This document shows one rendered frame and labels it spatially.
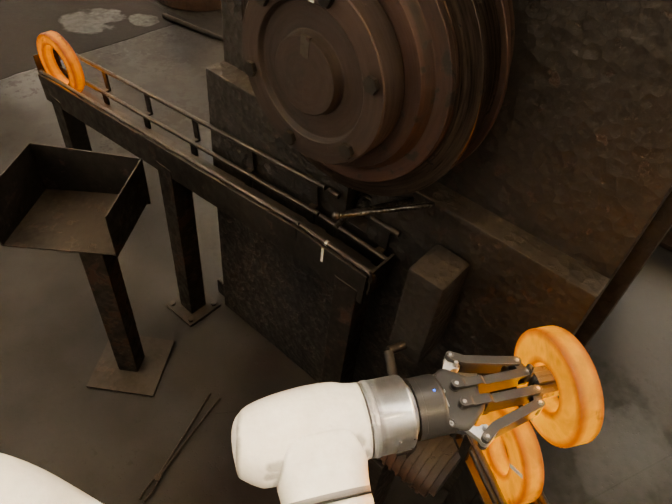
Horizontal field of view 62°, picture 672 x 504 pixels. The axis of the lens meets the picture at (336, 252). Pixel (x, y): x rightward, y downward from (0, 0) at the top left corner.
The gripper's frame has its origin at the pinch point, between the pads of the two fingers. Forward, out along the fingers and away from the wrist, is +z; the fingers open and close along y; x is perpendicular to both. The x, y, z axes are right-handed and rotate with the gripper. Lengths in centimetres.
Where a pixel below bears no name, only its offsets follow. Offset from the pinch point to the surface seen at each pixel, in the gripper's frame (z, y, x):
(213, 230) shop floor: -42, -131, -89
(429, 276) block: -4.8, -28.9, -11.2
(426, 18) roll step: -10.2, -35.8, 31.9
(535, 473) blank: -0.8, 5.7, -15.9
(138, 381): -70, -68, -87
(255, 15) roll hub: -30, -52, 27
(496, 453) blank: -1.5, -1.1, -24.0
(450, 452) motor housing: -3.5, -8.2, -38.3
